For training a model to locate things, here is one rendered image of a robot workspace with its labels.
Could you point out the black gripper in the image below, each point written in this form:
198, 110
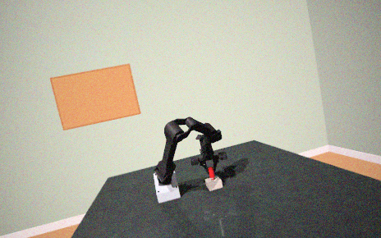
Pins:
208, 155

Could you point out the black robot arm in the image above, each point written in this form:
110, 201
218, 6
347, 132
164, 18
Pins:
174, 134

